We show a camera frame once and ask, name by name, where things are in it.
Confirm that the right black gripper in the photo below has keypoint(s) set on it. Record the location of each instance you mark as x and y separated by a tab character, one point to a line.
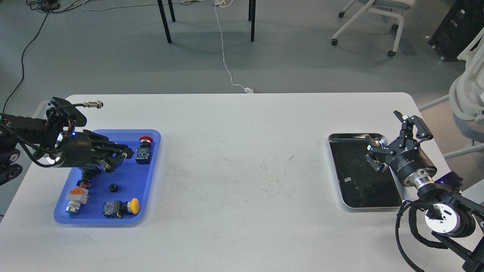
408	162

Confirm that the white office chair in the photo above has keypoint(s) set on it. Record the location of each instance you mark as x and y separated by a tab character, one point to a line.
391	11

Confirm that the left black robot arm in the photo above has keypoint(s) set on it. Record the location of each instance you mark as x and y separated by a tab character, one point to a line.
53	142

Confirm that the black table leg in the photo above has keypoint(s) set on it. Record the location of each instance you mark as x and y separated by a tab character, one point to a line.
163	15
251	18

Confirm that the small red black part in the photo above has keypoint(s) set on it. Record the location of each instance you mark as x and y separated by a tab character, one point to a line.
85	180

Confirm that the blue plastic tray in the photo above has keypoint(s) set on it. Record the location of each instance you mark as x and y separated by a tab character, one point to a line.
130	180

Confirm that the silver metal tray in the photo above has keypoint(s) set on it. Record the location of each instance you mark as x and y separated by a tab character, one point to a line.
361	188

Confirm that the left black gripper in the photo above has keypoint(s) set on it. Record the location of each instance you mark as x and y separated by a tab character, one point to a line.
84	146

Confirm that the white chair at right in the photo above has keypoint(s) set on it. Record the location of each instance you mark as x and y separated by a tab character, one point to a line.
466	97

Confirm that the yellow push button switch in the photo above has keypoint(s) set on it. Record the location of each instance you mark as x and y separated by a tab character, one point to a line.
117	208

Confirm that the black table leg right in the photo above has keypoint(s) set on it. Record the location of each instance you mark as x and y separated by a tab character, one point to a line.
251	18

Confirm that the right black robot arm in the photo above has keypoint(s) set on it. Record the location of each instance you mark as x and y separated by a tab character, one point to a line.
441	213

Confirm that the green button orange switch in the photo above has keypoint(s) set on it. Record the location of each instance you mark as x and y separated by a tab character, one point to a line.
76	197

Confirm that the black cabinet on casters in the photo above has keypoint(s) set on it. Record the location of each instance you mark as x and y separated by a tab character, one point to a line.
460	26

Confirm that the black table leg left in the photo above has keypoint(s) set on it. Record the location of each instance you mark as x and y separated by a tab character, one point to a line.
163	15

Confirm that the red emergency stop button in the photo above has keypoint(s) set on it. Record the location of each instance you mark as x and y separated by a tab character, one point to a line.
143	154

